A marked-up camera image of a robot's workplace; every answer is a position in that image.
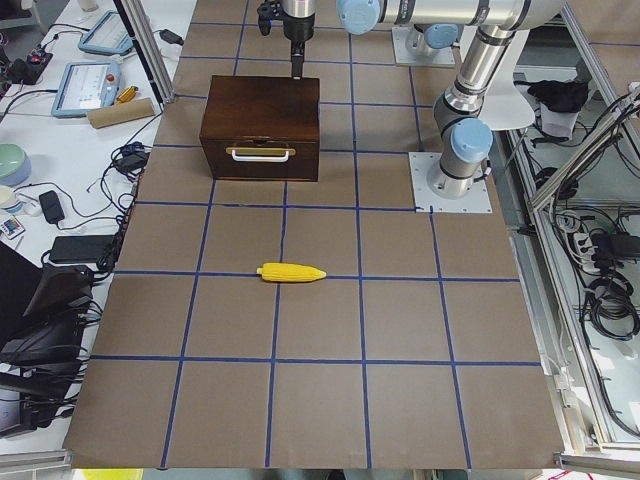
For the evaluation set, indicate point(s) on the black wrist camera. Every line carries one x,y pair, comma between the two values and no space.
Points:
268,12

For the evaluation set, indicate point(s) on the black power adapter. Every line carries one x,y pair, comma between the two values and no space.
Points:
79,248

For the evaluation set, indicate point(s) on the aluminium frame post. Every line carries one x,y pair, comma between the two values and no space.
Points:
139,30

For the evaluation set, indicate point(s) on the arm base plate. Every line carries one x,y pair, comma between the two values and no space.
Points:
435,192
425,45

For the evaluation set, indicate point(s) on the yellow plastic corn cob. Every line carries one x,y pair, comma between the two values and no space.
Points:
282,272

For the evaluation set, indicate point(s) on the cardboard tube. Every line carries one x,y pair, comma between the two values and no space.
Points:
120,113

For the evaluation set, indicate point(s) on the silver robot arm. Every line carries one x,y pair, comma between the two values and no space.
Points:
497,21
481,100

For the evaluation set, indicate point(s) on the green bowl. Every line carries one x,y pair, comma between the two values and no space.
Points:
15,165

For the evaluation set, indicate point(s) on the white drawer handle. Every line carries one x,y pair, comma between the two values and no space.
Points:
260,155

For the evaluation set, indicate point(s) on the dark wooden drawer box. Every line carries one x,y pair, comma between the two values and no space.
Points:
262,112

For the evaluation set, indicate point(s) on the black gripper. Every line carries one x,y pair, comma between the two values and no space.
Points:
298,30

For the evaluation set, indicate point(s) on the blue teach pendant near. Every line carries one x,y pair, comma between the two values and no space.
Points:
86,86

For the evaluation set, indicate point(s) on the blue teach pendant far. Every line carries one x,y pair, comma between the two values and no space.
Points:
107,37

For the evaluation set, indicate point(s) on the blue teach pendant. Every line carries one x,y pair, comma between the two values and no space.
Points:
107,37
86,86

